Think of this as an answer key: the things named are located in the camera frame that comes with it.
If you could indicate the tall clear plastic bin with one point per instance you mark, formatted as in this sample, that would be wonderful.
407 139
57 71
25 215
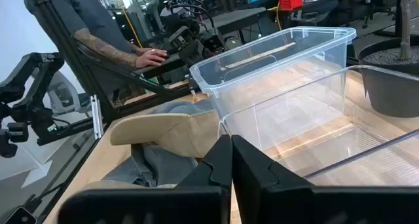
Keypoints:
278 70

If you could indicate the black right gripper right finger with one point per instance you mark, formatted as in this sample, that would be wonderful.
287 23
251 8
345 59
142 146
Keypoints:
294 204

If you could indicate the grey cap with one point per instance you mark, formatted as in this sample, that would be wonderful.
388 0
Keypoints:
163 166
183 106

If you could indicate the person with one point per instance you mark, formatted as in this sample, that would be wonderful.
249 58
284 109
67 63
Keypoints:
91 17

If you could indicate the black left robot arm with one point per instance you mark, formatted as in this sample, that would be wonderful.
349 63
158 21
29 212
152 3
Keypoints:
183 27

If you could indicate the low clear plastic bin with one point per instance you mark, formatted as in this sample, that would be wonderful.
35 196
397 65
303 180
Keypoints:
327 145

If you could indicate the silver frame bracket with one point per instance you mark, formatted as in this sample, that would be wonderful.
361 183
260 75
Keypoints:
97 116

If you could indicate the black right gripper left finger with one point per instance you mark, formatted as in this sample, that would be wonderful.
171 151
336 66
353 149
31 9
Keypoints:
147 204

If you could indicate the black office chair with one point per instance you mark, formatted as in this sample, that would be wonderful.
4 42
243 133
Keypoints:
376 4

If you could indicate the grey white machine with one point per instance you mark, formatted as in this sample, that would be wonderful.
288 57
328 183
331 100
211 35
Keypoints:
65 93

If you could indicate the dark grey desk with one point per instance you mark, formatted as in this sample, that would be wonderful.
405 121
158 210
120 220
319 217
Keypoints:
157 71

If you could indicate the plain tan cap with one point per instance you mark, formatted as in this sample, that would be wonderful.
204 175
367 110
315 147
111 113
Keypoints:
183 132

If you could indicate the potted green plant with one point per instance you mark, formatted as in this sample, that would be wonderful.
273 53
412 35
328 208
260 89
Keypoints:
393 93

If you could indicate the person's hand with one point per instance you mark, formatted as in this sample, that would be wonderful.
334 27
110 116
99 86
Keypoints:
152 57

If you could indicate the red plastic crate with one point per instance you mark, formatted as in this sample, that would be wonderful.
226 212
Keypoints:
290 2

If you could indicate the dark grey background table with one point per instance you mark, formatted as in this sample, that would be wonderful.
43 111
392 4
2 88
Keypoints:
239 17

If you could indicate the small camera box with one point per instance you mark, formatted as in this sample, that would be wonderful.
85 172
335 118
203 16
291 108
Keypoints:
19 216

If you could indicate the black idle robot arm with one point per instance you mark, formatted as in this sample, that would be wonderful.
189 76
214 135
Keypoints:
32 86

